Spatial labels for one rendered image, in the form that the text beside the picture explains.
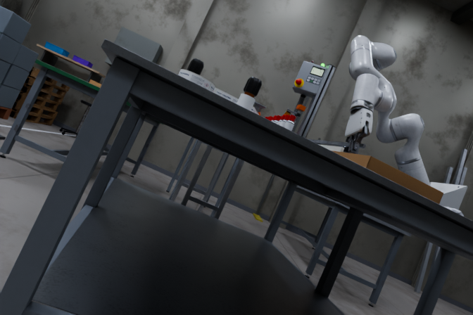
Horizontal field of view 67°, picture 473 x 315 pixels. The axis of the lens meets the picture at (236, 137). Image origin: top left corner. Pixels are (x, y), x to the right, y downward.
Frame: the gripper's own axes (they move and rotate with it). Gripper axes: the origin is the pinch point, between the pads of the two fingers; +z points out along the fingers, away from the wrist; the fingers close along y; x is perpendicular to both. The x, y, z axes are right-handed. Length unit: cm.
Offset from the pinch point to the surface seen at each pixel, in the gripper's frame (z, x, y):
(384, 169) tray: 17.9, 7.5, -27.1
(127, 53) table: 22, 79, -29
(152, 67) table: 22, 73, -29
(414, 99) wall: -365, -340, 350
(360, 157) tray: 15.9, 12.9, -23.4
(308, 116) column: -50, -13, 73
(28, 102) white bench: -22, 161, 194
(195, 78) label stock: -27, 59, 54
